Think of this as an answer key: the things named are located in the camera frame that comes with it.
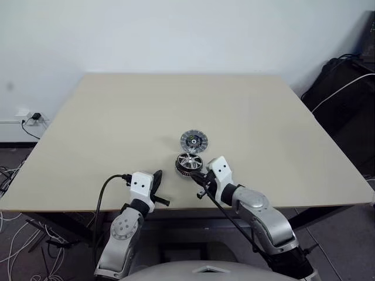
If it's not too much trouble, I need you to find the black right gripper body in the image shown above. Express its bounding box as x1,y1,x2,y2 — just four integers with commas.
196,171,220,201

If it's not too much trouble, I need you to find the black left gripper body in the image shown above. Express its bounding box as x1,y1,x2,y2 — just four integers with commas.
149,177,161,207

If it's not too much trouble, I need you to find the silver spoked motor rotor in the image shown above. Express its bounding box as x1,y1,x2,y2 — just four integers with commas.
175,152,204,179

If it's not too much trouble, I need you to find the light grey rounded robot shell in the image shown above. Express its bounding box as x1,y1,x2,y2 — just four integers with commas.
118,259,284,281

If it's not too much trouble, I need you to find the thin black stand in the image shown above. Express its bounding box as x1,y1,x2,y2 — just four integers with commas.
26,219,81,277

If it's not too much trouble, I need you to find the black bag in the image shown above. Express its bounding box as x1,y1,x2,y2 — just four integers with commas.
301,54,375,176

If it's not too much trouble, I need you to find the black equipment rack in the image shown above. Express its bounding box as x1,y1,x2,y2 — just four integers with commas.
359,10,375,71

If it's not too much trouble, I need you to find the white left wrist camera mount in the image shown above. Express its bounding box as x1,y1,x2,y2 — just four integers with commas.
128,172,156,212

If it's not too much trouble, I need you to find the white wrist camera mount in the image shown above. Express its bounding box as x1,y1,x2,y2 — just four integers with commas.
128,172,156,212
205,156,235,203

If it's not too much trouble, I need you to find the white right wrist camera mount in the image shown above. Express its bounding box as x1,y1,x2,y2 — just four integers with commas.
205,156,235,203

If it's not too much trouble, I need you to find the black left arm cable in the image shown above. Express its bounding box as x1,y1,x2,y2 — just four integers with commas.
93,174,132,261

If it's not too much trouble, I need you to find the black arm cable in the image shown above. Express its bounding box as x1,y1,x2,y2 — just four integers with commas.
93,174,132,261
202,187,273,266

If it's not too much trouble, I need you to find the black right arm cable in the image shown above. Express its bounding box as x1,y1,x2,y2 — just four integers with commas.
202,187,273,266

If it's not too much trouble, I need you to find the black table frame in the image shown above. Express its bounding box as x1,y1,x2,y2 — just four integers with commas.
23,204,375,246

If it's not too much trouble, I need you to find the white wall socket strip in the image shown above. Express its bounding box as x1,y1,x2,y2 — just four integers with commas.
15,108,50,127

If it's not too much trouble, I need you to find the black power cord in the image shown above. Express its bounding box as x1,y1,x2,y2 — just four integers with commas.
21,118,41,141

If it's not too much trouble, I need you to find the black floor cable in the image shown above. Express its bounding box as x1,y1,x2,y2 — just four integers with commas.
0,165,27,197

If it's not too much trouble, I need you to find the white floor cable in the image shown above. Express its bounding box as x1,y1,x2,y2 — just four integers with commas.
0,210,67,281

